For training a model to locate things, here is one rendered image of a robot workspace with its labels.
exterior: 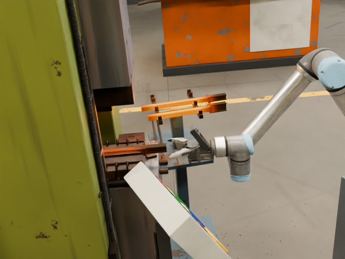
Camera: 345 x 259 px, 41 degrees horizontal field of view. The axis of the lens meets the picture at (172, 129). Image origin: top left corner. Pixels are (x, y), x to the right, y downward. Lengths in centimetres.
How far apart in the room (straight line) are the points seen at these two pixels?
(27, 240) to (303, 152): 264
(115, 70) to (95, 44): 11
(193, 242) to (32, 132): 60
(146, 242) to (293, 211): 141
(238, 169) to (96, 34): 86
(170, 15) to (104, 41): 375
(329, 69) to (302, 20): 374
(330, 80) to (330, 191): 166
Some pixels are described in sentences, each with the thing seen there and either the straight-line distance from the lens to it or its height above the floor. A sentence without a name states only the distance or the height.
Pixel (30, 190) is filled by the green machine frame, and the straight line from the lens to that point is 162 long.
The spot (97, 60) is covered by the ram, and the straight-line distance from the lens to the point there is 165.
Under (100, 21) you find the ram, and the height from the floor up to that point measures 161.
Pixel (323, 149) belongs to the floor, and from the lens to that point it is 395.
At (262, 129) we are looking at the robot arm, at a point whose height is 99.
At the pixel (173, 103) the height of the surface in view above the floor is 98.
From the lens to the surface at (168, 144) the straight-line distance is 260.
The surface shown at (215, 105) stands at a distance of 237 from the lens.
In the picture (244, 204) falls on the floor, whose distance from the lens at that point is 327.
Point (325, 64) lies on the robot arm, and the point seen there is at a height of 133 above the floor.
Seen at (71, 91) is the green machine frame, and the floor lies 147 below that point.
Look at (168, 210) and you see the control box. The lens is 132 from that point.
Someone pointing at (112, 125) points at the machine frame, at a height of 101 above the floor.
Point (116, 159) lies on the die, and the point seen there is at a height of 99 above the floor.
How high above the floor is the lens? 199
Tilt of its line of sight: 28 degrees down
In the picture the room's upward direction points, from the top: 5 degrees counter-clockwise
